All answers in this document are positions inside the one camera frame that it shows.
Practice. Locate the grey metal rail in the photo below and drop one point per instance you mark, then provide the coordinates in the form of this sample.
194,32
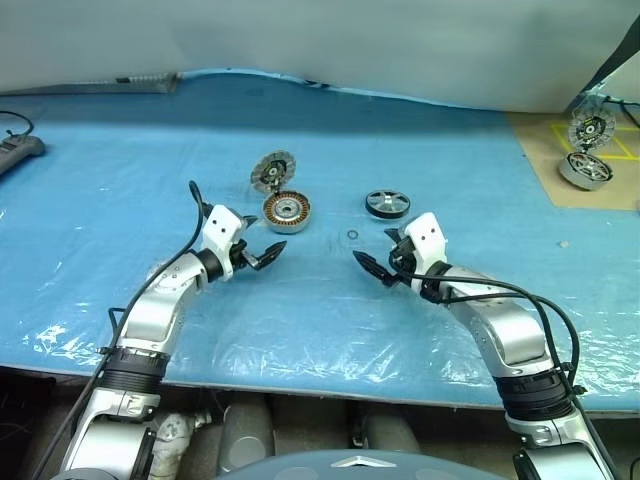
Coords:
100,86

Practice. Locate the grey power strip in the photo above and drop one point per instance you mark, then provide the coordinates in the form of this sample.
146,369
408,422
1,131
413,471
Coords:
20,150

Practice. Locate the small grey rounded cylinder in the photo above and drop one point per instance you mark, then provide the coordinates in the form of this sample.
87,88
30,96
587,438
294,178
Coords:
390,435

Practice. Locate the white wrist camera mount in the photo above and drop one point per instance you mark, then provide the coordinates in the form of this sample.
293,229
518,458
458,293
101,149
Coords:
425,237
221,225

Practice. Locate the motor end cover with circuitboard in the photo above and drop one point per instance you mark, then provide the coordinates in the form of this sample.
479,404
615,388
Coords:
272,172

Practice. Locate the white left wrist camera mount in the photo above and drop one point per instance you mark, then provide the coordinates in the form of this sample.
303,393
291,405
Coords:
221,225

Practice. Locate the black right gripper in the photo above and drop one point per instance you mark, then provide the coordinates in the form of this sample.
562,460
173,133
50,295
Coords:
402,260

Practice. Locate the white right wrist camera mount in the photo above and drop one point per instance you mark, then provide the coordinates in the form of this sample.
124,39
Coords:
425,237

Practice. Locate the motor stator with copper windings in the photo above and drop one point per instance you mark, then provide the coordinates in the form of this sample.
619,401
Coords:
288,212

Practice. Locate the grey robot torso with logo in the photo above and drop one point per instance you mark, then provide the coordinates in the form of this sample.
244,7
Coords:
350,465

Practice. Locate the blue plastic table sheet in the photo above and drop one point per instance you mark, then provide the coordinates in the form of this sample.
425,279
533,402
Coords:
125,175

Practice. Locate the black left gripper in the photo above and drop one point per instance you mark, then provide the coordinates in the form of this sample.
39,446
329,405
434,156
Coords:
242,255

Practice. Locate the brown cardboard sheet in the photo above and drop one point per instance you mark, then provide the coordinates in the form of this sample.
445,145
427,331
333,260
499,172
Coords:
540,165

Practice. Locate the white wrapped cloth bundle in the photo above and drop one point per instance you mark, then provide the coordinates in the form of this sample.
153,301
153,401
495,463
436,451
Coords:
175,435

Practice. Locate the black and silver motor rotor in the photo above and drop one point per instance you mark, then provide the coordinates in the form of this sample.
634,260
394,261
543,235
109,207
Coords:
388,203

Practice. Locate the large grey rounded cylinder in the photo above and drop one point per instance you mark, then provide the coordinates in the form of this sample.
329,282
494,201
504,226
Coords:
246,430

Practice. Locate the upright motor on board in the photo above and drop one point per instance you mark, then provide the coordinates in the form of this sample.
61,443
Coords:
592,127

